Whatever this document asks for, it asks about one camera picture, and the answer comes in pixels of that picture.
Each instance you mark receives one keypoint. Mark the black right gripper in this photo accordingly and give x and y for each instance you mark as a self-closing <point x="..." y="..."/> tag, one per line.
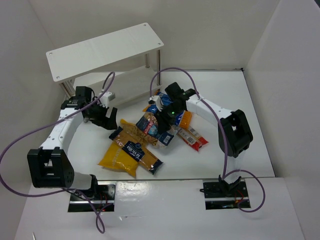
<point x="164" y="117"/>

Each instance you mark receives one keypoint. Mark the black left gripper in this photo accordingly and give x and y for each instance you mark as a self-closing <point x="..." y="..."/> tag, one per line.
<point x="99" y="113"/>

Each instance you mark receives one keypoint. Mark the fusilli bag with dark label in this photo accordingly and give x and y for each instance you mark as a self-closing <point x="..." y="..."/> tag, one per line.
<point x="148" y="126"/>

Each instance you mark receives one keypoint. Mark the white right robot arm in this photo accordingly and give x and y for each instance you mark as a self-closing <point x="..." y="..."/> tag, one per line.
<point x="234" y="132"/>

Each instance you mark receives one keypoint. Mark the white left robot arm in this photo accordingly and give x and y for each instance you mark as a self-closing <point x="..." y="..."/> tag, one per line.
<point x="49" y="164"/>

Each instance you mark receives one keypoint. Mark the blue and orange pasta bag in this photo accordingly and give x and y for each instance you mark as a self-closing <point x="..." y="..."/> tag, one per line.
<point x="182" y="120"/>

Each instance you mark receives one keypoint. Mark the yellow fusilli pasta bag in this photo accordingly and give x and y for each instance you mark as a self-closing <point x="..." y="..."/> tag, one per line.
<point x="117" y="159"/>

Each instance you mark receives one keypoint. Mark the white two-tier shelf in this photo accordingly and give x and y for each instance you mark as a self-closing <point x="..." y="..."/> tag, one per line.
<point x="82" y="63"/>

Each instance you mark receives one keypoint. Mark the red spaghetti packet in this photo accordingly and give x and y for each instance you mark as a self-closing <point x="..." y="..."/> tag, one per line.
<point x="191" y="137"/>

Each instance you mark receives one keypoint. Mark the spaghetti bag with navy ends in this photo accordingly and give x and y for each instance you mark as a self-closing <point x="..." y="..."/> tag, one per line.
<point x="136" y="150"/>

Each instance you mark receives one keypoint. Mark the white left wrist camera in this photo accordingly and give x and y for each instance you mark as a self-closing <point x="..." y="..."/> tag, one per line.
<point x="106" y="98"/>

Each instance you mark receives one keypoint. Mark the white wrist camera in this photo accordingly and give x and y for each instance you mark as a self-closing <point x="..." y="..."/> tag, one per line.
<point x="106" y="98"/>
<point x="156" y="100"/>

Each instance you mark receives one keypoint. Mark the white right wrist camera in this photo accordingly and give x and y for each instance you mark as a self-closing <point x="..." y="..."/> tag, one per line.
<point x="156" y="100"/>

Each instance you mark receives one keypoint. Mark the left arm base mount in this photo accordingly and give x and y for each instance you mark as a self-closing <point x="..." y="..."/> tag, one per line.
<point x="102" y="200"/>

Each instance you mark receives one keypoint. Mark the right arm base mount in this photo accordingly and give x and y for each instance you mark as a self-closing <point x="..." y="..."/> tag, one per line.
<point x="215" y="199"/>

